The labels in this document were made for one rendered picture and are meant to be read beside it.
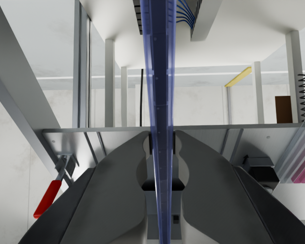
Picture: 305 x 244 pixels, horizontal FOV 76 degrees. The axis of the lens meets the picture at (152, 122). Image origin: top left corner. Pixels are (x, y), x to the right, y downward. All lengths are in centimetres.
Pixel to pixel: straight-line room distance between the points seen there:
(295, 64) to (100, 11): 65
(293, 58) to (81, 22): 70
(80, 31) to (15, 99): 40
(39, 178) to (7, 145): 87
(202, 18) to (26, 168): 412
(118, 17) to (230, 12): 33
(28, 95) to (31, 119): 3
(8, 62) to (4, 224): 456
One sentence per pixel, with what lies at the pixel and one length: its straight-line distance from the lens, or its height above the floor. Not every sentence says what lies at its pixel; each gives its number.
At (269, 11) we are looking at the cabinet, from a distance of 74.
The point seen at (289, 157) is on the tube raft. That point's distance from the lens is 39.
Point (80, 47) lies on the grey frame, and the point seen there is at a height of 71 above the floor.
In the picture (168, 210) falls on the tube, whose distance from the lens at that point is 21.
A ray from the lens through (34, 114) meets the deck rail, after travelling 34.
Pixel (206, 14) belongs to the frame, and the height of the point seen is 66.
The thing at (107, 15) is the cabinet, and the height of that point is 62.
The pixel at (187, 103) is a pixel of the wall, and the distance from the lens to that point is 373.
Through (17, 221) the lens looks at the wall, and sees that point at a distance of 466.
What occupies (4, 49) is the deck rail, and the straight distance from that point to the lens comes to 31.
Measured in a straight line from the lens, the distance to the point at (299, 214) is 64.
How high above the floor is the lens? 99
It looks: 5 degrees down
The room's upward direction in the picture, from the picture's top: 179 degrees clockwise
